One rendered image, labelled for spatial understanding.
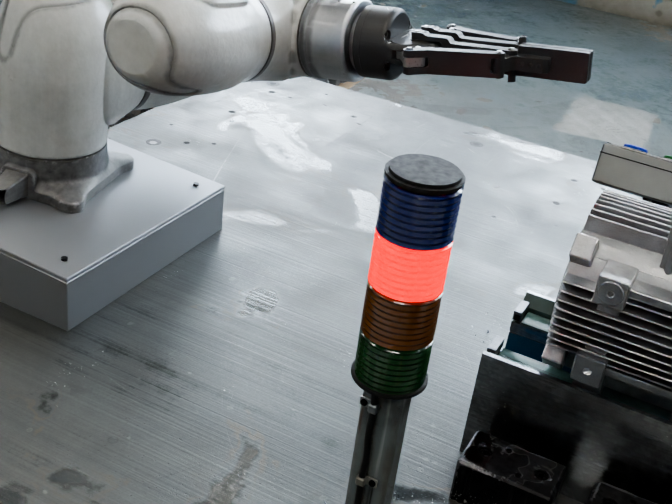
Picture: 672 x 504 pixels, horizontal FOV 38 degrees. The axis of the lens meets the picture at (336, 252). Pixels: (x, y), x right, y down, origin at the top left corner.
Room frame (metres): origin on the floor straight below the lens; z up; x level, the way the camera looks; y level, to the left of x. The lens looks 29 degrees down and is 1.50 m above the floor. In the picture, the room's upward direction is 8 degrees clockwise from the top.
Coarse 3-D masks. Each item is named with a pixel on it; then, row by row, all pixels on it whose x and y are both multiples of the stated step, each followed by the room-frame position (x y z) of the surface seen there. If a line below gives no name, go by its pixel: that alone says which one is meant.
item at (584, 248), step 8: (576, 240) 0.83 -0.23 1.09; (584, 240) 0.83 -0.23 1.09; (592, 240) 0.83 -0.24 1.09; (576, 248) 0.83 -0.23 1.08; (584, 248) 0.82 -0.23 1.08; (592, 248) 0.82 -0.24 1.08; (576, 256) 0.82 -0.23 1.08; (584, 256) 0.82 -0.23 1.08; (592, 256) 0.82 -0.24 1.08; (584, 264) 0.83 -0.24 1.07; (544, 352) 0.83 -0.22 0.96; (552, 352) 0.82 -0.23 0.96; (560, 352) 0.82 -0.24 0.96; (544, 360) 0.83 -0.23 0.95; (552, 360) 0.82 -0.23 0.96; (560, 360) 0.82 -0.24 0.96; (560, 368) 0.83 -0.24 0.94
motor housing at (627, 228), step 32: (608, 192) 0.91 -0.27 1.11; (608, 224) 0.85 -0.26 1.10; (640, 224) 0.85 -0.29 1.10; (608, 256) 0.83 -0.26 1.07; (640, 256) 0.83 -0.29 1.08; (576, 288) 0.82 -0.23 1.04; (640, 288) 0.79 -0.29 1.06; (576, 320) 0.80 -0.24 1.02; (608, 320) 0.79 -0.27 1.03; (640, 320) 0.79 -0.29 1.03; (576, 352) 0.80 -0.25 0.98; (608, 352) 0.78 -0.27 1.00; (640, 352) 0.77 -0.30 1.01; (608, 384) 0.82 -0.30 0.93; (640, 384) 0.77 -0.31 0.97
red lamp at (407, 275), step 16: (384, 240) 0.63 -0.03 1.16; (384, 256) 0.63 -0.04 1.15; (400, 256) 0.62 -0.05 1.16; (416, 256) 0.62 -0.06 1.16; (432, 256) 0.63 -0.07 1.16; (448, 256) 0.64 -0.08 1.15; (384, 272) 0.63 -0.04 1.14; (400, 272) 0.62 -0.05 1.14; (416, 272) 0.62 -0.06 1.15; (432, 272) 0.63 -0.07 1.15; (384, 288) 0.63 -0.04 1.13; (400, 288) 0.62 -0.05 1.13; (416, 288) 0.62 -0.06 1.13; (432, 288) 0.63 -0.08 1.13
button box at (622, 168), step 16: (608, 144) 1.12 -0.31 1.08; (608, 160) 1.11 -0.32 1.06; (624, 160) 1.11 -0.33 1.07; (640, 160) 1.10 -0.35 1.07; (656, 160) 1.10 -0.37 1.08; (592, 176) 1.11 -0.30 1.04; (608, 176) 1.10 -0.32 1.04; (624, 176) 1.10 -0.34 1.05; (640, 176) 1.09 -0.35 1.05; (656, 176) 1.09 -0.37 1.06; (640, 192) 1.08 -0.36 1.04; (656, 192) 1.08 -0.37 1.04
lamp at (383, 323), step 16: (368, 288) 0.65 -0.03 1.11; (368, 304) 0.64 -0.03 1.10; (384, 304) 0.63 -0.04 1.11; (400, 304) 0.62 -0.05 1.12; (416, 304) 0.62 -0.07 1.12; (432, 304) 0.63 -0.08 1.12; (368, 320) 0.64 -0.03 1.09; (384, 320) 0.63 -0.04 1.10; (400, 320) 0.62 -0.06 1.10; (416, 320) 0.63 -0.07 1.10; (432, 320) 0.64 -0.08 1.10; (368, 336) 0.63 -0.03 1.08; (384, 336) 0.63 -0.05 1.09; (400, 336) 0.62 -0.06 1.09; (416, 336) 0.63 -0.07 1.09; (432, 336) 0.64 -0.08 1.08
